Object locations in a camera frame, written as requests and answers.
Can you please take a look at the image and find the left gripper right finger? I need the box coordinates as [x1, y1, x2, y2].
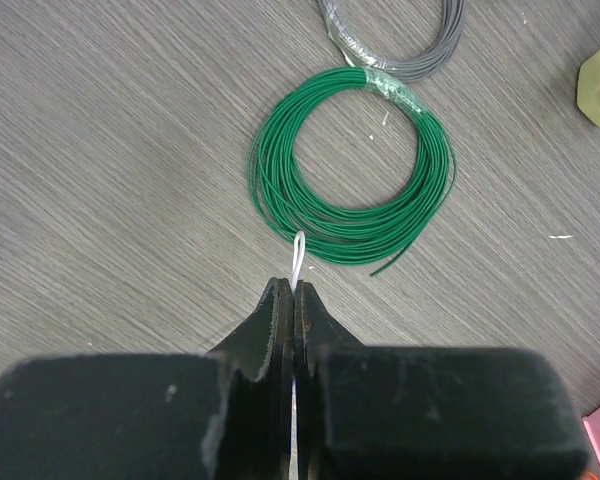
[294, 282, 589, 479]

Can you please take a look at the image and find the green wire coil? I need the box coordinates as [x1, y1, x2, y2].
[247, 67, 459, 277]

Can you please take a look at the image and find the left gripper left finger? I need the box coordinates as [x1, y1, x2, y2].
[0, 279, 293, 479]

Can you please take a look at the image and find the grey wire coil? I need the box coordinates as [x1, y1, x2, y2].
[317, 0, 466, 84]

